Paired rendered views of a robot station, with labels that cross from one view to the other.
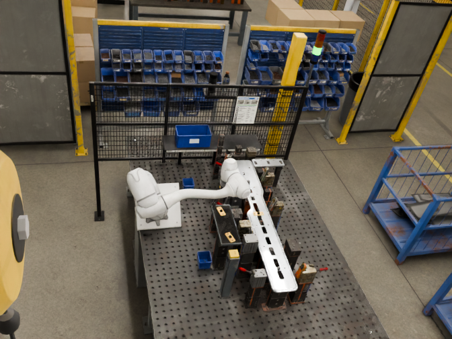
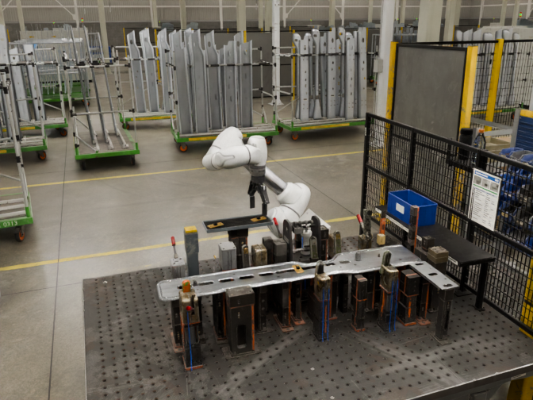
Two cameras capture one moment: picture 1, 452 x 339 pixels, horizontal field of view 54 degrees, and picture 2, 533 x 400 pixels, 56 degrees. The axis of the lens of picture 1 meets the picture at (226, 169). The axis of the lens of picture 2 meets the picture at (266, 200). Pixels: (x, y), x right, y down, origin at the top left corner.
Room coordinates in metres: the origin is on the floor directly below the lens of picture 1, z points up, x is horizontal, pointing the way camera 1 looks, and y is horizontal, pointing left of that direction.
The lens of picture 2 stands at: (2.38, -2.65, 2.19)
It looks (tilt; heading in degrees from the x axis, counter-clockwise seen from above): 19 degrees down; 92
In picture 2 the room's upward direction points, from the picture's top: 1 degrees counter-clockwise
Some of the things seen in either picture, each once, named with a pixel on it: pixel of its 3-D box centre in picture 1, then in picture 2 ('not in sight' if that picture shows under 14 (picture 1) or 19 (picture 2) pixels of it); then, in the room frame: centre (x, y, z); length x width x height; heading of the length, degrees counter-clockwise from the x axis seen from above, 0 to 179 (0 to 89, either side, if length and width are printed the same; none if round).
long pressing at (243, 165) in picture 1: (259, 216); (294, 271); (2.45, -0.32, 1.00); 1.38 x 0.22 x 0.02; 19
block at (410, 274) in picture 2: (259, 181); (408, 297); (3.04, -0.32, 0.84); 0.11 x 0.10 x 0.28; 109
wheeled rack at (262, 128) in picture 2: not in sight; (222, 98); (1.28, 6.90, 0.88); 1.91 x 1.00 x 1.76; 18
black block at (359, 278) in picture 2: (265, 202); (359, 303); (2.78, -0.39, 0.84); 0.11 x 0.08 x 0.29; 109
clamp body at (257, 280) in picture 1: (254, 288); (179, 292); (1.86, -0.34, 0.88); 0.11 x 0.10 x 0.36; 109
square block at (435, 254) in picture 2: (248, 164); (435, 279); (3.21, -0.20, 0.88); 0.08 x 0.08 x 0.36; 19
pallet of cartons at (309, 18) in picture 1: (304, 53); not in sight; (6.44, -0.86, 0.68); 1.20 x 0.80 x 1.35; 113
